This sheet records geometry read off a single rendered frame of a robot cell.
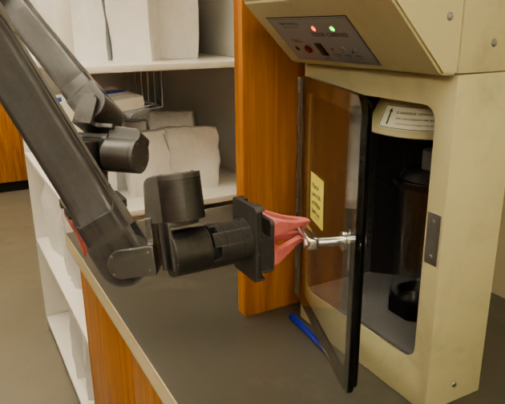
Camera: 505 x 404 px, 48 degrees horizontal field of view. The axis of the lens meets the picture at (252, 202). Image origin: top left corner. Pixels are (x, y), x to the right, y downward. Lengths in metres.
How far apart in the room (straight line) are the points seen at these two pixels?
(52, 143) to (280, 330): 0.55
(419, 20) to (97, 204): 0.42
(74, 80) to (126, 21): 0.85
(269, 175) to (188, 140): 0.96
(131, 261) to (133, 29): 1.24
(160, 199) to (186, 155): 1.27
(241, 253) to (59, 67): 0.51
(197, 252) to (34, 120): 0.24
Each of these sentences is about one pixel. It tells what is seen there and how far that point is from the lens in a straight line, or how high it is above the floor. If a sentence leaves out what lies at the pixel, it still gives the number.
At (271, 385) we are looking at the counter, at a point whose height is 0.94.
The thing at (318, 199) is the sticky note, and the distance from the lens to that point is 0.85.
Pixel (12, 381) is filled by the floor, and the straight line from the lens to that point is 2.76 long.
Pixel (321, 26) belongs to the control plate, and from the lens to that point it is 0.78.
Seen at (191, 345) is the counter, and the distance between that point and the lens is 1.01.
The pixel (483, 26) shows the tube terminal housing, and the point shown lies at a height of 1.46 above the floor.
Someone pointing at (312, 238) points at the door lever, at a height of 1.21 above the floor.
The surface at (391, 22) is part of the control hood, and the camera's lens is 0.67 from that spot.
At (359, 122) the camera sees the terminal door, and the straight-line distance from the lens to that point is 0.66.
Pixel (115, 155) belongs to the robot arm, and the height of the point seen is 1.27.
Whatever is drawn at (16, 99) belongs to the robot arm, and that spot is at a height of 1.39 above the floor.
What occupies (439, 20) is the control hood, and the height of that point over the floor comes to 1.47.
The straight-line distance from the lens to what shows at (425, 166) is 0.89.
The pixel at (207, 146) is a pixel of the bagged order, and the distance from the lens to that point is 1.96.
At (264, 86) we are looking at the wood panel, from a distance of 0.97.
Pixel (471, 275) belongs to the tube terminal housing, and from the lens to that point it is 0.83.
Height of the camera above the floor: 1.47
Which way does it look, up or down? 17 degrees down
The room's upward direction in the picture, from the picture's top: straight up
